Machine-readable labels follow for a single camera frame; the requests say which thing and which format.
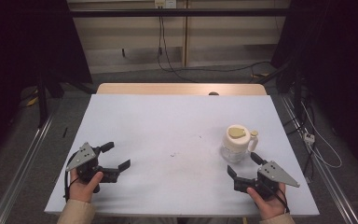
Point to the small black stick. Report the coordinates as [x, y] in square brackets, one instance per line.
[65, 132]

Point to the dark table grommet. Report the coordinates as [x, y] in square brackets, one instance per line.
[213, 93]

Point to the person's left hand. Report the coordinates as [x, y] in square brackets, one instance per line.
[80, 189]

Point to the white power strip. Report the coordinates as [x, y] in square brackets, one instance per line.
[309, 137]

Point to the white wall socket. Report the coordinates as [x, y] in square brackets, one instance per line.
[165, 3]

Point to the black horizontal bar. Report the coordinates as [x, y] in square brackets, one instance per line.
[180, 12]

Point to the black metal stand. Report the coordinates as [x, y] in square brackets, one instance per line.
[42, 99]

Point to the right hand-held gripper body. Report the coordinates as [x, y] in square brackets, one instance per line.
[275, 174]

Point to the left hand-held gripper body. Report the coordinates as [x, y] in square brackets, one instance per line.
[84, 155]

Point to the metal floor rail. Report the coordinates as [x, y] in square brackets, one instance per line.
[326, 177]
[18, 177]

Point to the person's right hand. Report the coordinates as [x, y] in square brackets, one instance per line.
[272, 207]

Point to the glass jar with cream lid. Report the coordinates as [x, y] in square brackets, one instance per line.
[236, 141]

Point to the wooden table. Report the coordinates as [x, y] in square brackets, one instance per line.
[167, 88]

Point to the black curtain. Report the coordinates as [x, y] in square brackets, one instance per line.
[341, 62]
[18, 46]

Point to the white board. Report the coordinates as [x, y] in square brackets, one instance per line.
[167, 124]

